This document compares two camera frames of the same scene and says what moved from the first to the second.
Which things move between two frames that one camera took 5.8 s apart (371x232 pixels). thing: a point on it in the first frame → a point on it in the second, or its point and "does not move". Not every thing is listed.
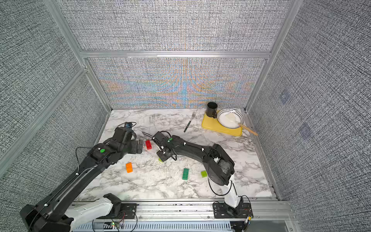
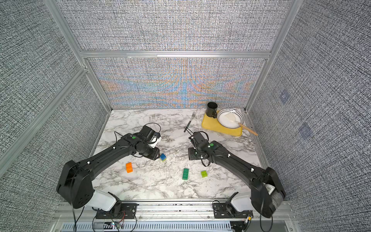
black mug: (211, 109) does not move
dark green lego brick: (185, 174) does not move
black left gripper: (136, 150) → (155, 154)
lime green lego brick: (204, 174) does not move
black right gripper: (162, 158) → (191, 153)
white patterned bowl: (229, 118) does not move
